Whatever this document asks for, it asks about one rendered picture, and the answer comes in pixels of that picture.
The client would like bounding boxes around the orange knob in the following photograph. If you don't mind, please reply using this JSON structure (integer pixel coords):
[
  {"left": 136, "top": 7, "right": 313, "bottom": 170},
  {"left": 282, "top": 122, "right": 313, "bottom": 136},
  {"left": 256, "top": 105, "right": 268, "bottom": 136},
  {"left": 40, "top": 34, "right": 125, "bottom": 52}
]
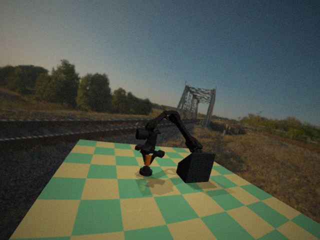
[{"left": 144, "top": 155, "right": 152, "bottom": 166}]

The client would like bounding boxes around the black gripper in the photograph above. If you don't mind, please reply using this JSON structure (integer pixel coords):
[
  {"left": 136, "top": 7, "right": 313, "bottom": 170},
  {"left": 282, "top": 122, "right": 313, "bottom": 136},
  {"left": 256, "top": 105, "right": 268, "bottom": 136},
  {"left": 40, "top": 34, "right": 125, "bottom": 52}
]
[{"left": 135, "top": 140, "right": 165, "bottom": 164}]

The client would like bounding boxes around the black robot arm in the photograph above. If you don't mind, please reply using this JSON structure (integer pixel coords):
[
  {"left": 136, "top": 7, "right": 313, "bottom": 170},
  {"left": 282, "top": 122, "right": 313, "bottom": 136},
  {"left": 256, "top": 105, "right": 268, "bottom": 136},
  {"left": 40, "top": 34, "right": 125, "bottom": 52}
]
[{"left": 135, "top": 110, "right": 203, "bottom": 155}]

